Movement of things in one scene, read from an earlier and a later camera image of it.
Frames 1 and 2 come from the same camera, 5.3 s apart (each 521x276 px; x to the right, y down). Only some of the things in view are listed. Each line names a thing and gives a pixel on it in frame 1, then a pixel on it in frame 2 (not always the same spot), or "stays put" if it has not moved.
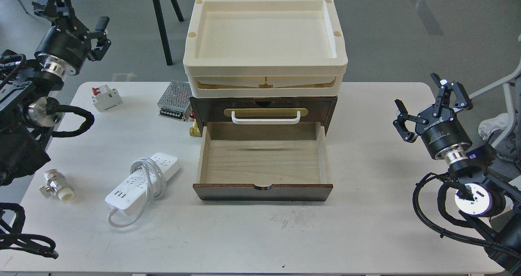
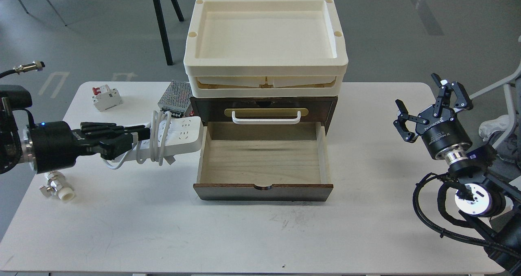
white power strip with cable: [148, 176] -> [169, 136]
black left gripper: [67, 42] -> [57, 146]
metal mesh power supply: [175, 103] stays put
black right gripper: [443, 133] stays put
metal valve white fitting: [55, 179] stays put
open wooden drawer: [263, 162] stays put
